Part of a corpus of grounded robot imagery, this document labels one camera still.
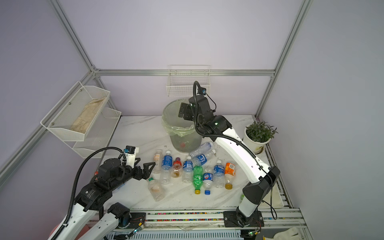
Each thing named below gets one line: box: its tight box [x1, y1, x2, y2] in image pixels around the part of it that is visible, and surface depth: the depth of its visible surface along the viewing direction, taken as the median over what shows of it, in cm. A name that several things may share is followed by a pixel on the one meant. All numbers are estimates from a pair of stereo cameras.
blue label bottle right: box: [213, 160, 225, 189], surface depth 86 cm
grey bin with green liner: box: [161, 98, 203, 153], surface depth 92 cm
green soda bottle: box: [192, 165, 204, 195], surface depth 84 cm
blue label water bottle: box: [192, 154, 208, 167], surface depth 92 cm
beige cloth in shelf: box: [70, 96, 107, 134], surface depth 81 cm
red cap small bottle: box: [171, 157, 183, 178], surface depth 91 cm
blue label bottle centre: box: [182, 155, 194, 184], surface depth 88 cm
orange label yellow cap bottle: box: [224, 162, 236, 190], surface depth 88 cm
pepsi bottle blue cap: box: [202, 166, 213, 195], surface depth 85 cm
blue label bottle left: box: [160, 150, 173, 185], surface depth 90 cm
